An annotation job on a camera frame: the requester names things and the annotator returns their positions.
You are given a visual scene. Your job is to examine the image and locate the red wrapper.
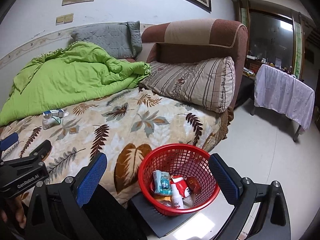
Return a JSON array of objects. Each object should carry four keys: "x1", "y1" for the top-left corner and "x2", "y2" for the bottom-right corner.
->
[{"x1": 186, "y1": 177, "x2": 201, "y2": 194}]

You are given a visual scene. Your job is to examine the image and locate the red white cigarette pack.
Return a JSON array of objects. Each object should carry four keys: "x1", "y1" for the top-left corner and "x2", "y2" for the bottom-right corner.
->
[{"x1": 171, "y1": 175, "x2": 192, "y2": 198}]

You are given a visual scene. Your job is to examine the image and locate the white tube red print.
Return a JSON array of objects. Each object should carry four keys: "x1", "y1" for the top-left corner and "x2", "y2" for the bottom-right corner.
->
[{"x1": 171, "y1": 184, "x2": 184, "y2": 209}]

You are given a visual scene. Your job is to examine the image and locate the orange cardboard box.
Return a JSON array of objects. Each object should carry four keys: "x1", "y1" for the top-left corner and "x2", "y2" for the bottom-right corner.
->
[{"x1": 153, "y1": 194, "x2": 172, "y2": 207}]

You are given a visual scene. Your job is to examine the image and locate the teal cartoon tissue pack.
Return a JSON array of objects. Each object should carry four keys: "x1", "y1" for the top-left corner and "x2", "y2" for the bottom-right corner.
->
[{"x1": 152, "y1": 170, "x2": 172, "y2": 196}]

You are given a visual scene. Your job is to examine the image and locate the left hand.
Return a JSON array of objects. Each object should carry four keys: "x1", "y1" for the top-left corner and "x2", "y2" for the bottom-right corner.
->
[{"x1": 1, "y1": 196, "x2": 27, "y2": 229}]

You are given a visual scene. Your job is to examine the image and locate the blue white box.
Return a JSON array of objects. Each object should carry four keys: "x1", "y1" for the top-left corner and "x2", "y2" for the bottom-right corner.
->
[{"x1": 42, "y1": 109, "x2": 69, "y2": 119}]

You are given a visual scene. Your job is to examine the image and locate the red plastic mesh basket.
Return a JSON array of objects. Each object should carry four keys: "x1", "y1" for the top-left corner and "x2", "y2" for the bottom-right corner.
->
[{"x1": 138, "y1": 144, "x2": 220, "y2": 216}]

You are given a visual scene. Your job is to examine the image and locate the leaf pattern blanket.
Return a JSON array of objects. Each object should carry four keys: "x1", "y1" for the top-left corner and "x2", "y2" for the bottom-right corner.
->
[{"x1": 1, "y1": 88, "x2": 233, "y2": 204}]

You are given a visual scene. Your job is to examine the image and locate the black stool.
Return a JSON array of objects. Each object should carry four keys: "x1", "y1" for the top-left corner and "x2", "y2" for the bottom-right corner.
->
[{"x1": 127, "y1": 192, "x2": 196, "y2": 238}]

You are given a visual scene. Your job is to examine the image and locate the green quilt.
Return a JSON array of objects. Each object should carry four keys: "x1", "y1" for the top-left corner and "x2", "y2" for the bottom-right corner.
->
[{"x1": 1, "y1": 42, "x2": 151, "y2": 126}]

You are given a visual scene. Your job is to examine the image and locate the striped beige pillow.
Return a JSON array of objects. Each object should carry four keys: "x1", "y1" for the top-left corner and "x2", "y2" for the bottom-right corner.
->
[{"x1": 139, "y1": 56, "x2": 235, "y2": 113}]

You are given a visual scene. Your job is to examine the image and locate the table with white cloth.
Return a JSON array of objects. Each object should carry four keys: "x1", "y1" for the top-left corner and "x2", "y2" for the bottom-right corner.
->
[{"x1": 251, "y1": 64, "x2": 315, "y2": 142}]

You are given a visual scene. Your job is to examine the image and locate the grey quilted pillow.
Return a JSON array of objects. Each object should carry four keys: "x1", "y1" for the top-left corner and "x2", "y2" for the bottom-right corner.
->
[{"x1": 71, "y1": 21, "x2": 142, "y2": 59}]

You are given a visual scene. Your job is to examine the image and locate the brown sofa headboard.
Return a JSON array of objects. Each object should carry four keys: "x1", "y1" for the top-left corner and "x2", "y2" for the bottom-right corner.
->
[{"x1": 137, "y1": 18, "x2": 248, "y2": 107}]

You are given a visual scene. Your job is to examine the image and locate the beige wall switches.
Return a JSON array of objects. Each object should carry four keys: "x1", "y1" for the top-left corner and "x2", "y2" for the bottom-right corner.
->
[{"x1": 56, "y1": 14, "x2": 74, "y2": 25}]

